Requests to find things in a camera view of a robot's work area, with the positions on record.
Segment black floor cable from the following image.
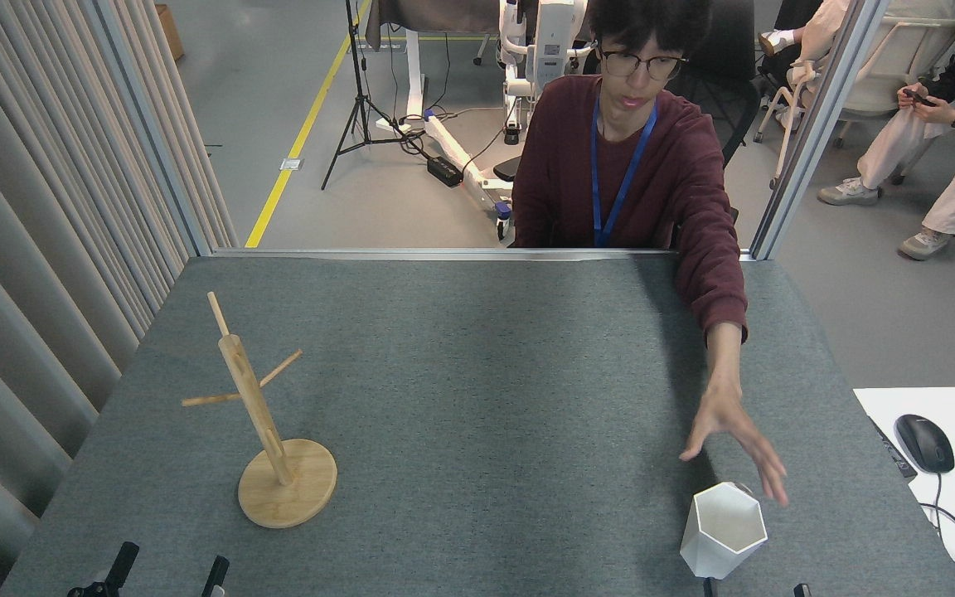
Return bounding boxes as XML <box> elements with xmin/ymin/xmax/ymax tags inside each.
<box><xmin>399</xmin><ymin>99</ymin><xmax>532</xmax><ymax>179</ymax></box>

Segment white chair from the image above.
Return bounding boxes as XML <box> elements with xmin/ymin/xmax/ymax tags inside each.
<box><xmin>755</xmin><ymin>15</ymin><xmax>955</xmax><ymax>190</ymax></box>

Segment person in pale clothes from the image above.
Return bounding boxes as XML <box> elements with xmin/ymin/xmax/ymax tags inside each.
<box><xmin>759</xmin><ymin>0</ymin><xmax>860</xmax><ymax>84</ymax></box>

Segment white hexagonal cup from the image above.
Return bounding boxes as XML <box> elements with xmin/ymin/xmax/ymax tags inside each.
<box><xmin>680</xmin><ymin>482</ymin><xmax>768</xmax><ymax>580</ymax></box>

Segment blue lanyard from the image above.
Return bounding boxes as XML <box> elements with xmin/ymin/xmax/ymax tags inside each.
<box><xmin>591</xmin><ymin>91</ymin><xmax>659</xmax><ymax>248</ymax></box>

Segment black office chair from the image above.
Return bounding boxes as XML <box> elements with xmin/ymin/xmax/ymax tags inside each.
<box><xmin>492</xmin><ymin>0</ymin><xmax>764</xmax><ymax>250</ymax></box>

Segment silver post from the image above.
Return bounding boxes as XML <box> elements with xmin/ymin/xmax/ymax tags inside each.
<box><xmin>84</xmin><ymin>0</ymin><xmax>215</xmax><ymax>256</ymax></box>
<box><xmin>749</xmin><ymin>0</ymin><xmax>893</xmax><ymax>261</ymax></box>

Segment desk with white leg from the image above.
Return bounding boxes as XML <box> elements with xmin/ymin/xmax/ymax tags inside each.
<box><xmin>366</xmin><ymin>0</ymin><xmax>503</xmax><ymax>138</ymax></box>

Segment beige curtain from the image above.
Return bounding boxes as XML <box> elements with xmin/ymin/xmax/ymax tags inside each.
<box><xmin>0</xmin><ymin>0</ymin><xmax>238</xmax><ymax>597</ymax></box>

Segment black-rimmed glasses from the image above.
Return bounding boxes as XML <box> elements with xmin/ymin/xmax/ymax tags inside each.
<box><xmin>598</xmin><ymin>48</ymin><xmax>690</xmax><ymax>82</ymax></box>

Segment wooden cup rack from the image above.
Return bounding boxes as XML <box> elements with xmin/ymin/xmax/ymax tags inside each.
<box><xmin>182</xmin><ymin>291</ymin><xmax>338</xmax><ymax>530</ymax></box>

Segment silver table rail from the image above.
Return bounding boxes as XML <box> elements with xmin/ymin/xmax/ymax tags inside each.
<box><xmin>211</xmin><ymin>247</ymin><xmax>756</xmax><ymax>263</ymax></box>

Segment person's left hand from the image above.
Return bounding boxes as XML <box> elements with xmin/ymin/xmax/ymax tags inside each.
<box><xmin>680</xmin><ymin>383</ymin><xmax>789</xmax><ymax>507</ymax></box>

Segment black flat bar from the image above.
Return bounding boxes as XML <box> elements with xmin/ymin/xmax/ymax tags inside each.
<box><xmin>870</xmin><ymin>415</ymin><xmax>918</xmax><ymax>479</ymax></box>

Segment black computer mouse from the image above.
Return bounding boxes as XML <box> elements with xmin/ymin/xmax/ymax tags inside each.
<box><xmin>894</xmin><ymin>414</ymin><xmax>955</xmax><ymax>474</ymax></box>

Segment black tripod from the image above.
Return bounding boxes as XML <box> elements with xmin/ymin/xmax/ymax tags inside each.
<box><xmin>322</xmin><ymin>0</ymin><xmax>429</xmax><ymax>192</ymax></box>

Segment white wheeled stand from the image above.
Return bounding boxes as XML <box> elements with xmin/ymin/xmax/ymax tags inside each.
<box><xmin>424</xmin><ymin>0</ymin><xmax>594</xmax><ymax>243</ymax></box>

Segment cardboard box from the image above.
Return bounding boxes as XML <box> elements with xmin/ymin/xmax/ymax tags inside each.
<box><xmin>154</xmin><ymin>4</ymin><xmax>186</xmax><ymax>61</ymax></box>

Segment person with blue lanyard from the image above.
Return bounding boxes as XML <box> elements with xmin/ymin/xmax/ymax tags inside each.
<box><xmin>511</xmin><ymin>0</ymin><xmax>789</xmax><ymax>507</ymax></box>

